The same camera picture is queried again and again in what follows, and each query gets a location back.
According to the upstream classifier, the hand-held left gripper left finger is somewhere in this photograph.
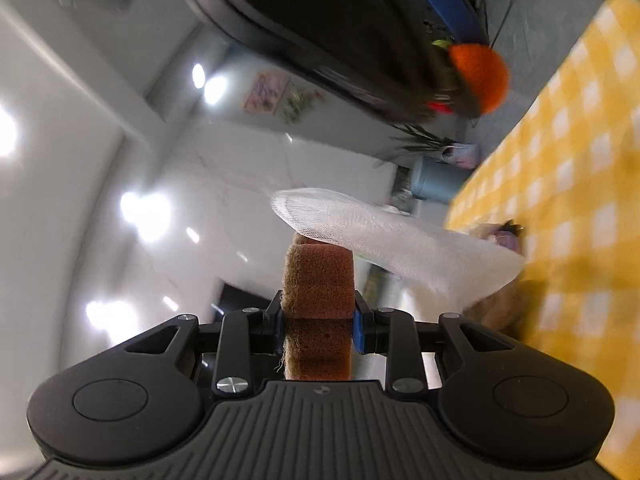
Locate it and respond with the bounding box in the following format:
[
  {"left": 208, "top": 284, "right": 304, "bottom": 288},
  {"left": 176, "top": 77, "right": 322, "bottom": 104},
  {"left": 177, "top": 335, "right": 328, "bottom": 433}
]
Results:
[{"left": 122, "top": 290, "right": 288, "bottom": 397}]

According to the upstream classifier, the framed wall picture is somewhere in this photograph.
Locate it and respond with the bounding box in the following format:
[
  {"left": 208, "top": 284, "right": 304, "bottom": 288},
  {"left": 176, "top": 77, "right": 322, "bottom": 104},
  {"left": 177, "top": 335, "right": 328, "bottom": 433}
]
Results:
[{"left": 242, "top": 73, "right": 290, "bottom": 114}]

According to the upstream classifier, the white mesh cloth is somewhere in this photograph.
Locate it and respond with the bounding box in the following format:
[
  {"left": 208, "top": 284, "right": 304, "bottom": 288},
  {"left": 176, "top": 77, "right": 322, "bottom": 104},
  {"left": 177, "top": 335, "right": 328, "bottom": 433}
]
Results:
[{"left": 270, "top": 187, "right": 527, "bottom": 311}]

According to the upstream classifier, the brown scouring pad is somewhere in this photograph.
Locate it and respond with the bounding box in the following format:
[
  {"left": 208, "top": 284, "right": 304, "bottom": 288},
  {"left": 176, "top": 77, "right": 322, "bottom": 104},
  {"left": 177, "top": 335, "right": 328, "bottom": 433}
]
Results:
[{"left": 277, "top": 232, "right": 356, "bottom": 383}]

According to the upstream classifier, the orange knitted ball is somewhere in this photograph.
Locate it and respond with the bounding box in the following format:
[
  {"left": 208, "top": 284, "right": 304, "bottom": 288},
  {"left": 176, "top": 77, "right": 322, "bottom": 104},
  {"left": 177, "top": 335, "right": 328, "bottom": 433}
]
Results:
[{"left": 448, "top": 44, "right": 511, "bottom": 116}]

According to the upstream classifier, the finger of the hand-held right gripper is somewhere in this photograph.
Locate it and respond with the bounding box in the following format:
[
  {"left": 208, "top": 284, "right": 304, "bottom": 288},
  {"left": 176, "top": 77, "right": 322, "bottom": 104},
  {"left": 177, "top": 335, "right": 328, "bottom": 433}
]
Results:
[
  {"left": 430, "top": 52, "right": 482, "bottom": 117},
  {"left": 422, "top": 0, "right": 488, "bottom": 48}
]

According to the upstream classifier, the long-leaf potted plant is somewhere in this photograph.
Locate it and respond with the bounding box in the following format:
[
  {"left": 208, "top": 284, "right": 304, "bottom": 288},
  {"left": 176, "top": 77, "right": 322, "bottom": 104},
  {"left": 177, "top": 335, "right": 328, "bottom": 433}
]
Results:
[{"left": 377, "top": 122, "right": 453, "bottom": 166}]

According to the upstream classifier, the purple plush item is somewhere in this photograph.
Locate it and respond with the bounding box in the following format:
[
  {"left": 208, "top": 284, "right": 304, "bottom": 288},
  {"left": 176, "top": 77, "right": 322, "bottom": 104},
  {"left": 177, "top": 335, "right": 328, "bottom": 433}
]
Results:
[{"left": 492, "top": 219, "right": 526, "bottom": 252}]

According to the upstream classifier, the hanging vine plant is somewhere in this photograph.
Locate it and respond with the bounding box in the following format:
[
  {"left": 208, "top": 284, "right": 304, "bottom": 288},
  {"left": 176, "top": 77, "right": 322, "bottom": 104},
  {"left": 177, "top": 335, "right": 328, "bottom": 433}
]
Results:
[{"left": 281, "top": 86, "right": 325, "bottom": 125}]

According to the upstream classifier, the yellow checkered tablecloth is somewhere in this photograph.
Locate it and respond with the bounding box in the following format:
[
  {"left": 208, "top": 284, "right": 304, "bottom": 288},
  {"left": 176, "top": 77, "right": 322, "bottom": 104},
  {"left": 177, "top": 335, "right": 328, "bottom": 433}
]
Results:
[{"left": 442, "top": 0, "right": 640, "bottom": 480}]

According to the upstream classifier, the grey-blue trash can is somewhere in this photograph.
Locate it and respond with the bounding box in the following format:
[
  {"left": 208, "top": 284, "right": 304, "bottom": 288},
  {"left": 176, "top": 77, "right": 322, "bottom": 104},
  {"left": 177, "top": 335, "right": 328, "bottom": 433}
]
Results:
[{"left": 409, "top": 156, "right": 473, "bottom": 202}]

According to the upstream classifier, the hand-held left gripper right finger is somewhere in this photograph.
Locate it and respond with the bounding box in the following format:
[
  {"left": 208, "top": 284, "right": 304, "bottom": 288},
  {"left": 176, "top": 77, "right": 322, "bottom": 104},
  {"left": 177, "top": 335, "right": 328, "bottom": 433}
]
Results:
[{"left": 351, "top": 290, "right": 518, "bottom": 395}]

